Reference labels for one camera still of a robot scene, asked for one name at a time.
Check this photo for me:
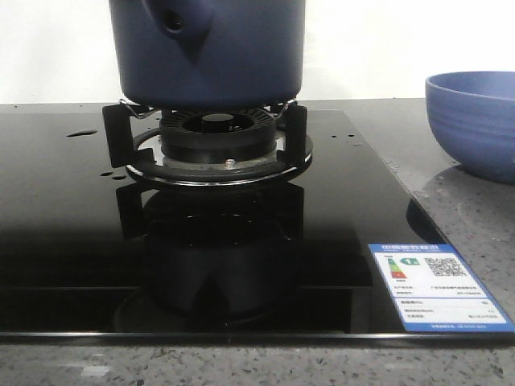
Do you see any black metal pot support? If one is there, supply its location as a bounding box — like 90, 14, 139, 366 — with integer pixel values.
102, 101, 313, 187

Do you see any blue ceramic bowl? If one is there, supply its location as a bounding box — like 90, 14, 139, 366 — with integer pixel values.
425, 71, 514, 184

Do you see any blue white energy label sticker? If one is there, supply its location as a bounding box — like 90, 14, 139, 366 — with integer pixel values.
369, 244, 514, 333

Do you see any black gas burner head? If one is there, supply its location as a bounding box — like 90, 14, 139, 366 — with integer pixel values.
159, 109, 277, 163

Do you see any dark blue cooking pot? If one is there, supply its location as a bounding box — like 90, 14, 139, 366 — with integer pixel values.
109, 1, 306, 110

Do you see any black glass gas cooktop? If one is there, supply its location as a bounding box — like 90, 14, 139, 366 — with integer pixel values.
1, 110, 514, 347

